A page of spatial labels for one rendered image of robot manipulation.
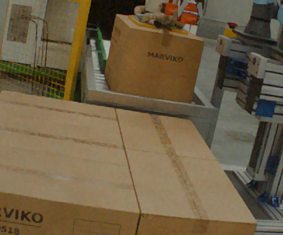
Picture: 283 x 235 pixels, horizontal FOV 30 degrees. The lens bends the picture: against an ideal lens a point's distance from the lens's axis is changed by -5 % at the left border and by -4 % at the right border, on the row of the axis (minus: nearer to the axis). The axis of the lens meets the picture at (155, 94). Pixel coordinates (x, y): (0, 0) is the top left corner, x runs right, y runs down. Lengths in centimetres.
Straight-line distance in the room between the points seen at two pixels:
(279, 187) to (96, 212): 139
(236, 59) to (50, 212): 151
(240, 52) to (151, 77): 49
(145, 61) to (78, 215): 136
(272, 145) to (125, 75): 85
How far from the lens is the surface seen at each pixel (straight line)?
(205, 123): 299
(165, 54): 292
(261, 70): 242
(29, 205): 172
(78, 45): 358
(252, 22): 295
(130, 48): 287
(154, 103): 291
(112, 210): 172
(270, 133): 281
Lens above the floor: 128
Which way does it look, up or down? 13 degrees down
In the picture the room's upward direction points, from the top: 11 degrees clockwise
